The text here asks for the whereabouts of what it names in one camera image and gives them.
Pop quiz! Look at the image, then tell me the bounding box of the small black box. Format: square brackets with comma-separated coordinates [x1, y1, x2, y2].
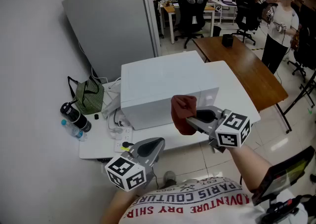
[221, 33, 234, 48]

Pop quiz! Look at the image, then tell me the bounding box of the white cable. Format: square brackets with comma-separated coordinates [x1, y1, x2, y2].
[106, 108, 129, 141]

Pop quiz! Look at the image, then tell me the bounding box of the chest-mounted black screen device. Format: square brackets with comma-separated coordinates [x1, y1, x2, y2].
[251, 145, 316, 207]

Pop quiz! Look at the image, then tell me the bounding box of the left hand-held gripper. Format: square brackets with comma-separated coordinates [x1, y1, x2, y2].
[105, 137, 166, 192]

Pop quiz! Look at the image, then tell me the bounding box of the black chest mount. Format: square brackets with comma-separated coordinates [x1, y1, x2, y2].
[260, 194, 308, 224]

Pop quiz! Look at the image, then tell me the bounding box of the clear plastic water bottle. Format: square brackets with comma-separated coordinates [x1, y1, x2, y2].
[61, 119, 88, 142]

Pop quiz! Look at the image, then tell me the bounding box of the wooden desk with white legs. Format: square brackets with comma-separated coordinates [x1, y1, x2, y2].
[161, 4, 216, 45]

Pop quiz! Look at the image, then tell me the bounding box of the grey flat board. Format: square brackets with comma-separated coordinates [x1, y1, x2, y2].
[101, 81, 122, 118]

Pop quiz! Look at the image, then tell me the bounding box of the person's white printed shirt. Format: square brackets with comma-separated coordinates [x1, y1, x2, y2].
[118, 176, 309, 224]

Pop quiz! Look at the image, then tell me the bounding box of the grey partition panel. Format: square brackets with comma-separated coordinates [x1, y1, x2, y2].
[61, 0, 161, 83]

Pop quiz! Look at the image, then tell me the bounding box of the green striped bag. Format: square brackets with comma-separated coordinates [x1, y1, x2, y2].
[67, 75, 105, 115]

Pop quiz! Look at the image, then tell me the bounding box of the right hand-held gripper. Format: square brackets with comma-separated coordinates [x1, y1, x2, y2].
[186, 105, 251, 153]

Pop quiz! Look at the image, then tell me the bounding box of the person's grey shoe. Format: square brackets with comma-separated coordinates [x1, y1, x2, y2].
[163, 170, 177, 189]

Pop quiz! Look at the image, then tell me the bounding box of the brown wooden table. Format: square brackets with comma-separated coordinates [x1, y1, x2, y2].
[192, 35, 293, 134]

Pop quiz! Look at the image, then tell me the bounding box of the black office chair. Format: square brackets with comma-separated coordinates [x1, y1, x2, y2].
[233, 0, 264, 46]
[173, 0, 209, 49]
[287, 3, 316, 83]

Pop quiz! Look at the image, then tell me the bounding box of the black thermos bottle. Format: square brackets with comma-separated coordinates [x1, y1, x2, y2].
[60, 99, 92, 133]

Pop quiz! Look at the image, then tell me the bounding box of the red-brown cloth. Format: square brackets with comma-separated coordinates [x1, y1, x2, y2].
[170, 94, 198, 136]

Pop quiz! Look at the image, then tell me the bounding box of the white microwave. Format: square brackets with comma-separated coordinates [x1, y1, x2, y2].
[120, 50, 220, 131]

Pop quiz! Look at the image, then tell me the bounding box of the person's right forearm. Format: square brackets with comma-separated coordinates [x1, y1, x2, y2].
[228, 144, 272, 193]

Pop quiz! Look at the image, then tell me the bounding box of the person's left forearm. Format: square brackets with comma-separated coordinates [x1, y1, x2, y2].
[100, 188, 139, 224]

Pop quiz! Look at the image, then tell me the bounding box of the white power strip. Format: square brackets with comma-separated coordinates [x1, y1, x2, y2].
[114, 126, 134, 153]

